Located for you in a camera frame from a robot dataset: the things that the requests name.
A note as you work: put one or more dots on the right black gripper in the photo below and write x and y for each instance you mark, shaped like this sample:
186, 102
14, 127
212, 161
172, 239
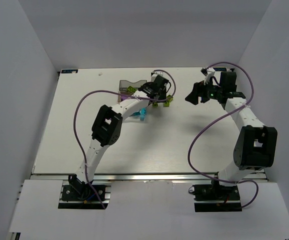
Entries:
202, 91

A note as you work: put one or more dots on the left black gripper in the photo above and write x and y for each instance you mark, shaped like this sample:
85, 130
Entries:
162, 88

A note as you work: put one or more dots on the long green lego brick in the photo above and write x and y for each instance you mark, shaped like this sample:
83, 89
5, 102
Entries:
131, 90

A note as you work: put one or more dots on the cyan lego brick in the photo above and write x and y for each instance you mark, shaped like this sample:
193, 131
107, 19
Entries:
142, 114

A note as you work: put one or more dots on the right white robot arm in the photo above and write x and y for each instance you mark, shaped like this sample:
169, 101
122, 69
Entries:
256, 144

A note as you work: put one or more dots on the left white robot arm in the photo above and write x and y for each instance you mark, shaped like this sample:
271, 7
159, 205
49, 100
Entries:
106, 128

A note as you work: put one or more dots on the clear transparent container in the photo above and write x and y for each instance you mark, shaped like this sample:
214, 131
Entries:
133, 119

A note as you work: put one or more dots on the grey transparent container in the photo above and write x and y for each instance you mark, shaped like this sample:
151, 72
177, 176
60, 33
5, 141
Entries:
124, 84

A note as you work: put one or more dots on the right corner label sticker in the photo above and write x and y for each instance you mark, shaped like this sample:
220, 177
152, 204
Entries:
220, 69

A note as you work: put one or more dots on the corner label sticker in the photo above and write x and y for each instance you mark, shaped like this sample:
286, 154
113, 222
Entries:
220, 69
69, 71

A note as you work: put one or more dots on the left corner label sticker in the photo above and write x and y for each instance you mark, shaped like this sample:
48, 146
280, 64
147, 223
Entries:
69, 71

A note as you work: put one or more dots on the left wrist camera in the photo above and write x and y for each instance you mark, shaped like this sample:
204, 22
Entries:
154, 74

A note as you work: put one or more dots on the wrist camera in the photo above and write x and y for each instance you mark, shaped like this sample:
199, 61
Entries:
154, 74
208, 74

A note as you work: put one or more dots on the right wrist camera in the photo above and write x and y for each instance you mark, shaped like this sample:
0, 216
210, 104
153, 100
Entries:
208, 74

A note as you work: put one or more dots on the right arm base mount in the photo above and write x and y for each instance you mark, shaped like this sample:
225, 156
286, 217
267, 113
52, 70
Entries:
215, 198

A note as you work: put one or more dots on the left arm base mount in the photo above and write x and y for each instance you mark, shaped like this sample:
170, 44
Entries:
78, 195

